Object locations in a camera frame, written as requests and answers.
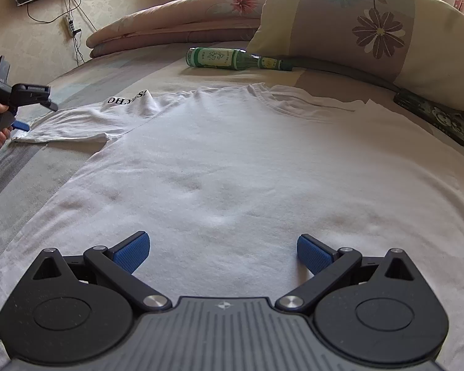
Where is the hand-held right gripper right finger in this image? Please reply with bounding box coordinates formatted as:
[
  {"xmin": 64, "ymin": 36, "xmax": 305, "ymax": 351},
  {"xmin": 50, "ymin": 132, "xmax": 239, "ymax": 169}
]
[{"xmin": 274, "ymin": 234, "xmax": 415, "ymax": 313}]

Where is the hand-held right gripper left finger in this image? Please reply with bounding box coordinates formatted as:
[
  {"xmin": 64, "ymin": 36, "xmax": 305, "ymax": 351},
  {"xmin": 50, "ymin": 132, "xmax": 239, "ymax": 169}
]
[{"xmin": 31, "ymin": 231, "xmax": 173, "ymax": 312}]

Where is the white printed long-sleeve shirt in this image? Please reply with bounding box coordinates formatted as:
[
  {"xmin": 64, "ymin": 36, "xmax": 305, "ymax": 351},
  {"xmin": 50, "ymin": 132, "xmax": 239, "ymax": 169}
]
[{"xmin": 0, "ymin": 83, "xmax": 464, "ymax": 371}]

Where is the folded pink floral quilt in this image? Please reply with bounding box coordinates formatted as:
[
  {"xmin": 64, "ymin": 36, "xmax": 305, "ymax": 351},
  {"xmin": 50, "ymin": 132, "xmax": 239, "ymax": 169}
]
[{"xmin": 86, "ymin": 0, "xmax": 273, "ymax": 59}]

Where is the green glass bottle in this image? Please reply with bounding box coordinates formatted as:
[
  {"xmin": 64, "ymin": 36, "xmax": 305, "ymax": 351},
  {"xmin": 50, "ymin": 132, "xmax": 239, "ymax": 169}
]
[{"xmin": 186, "ymin": 47, "xmax": 294, "ymax": 72}]

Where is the phone in printed case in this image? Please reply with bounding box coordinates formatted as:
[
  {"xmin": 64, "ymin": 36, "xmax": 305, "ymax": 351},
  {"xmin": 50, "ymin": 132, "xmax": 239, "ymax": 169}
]
[{"xmin": 393, "ymin": 88, "xmax": 464, "ymax": 147}]

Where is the floral patchwork pillow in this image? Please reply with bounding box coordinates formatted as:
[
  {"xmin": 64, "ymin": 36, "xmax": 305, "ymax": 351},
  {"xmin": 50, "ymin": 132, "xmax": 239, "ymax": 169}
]
[{"xmin": 247, "ymin": 0, "xmax": 464, "ymax": 103}]

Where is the black wall cable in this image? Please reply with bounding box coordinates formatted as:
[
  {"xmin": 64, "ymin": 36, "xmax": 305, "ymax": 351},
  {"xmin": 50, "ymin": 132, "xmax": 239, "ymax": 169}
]
[{"xmin": 26, "ymin": 0, "xmax": 97, "ymax": 66}]

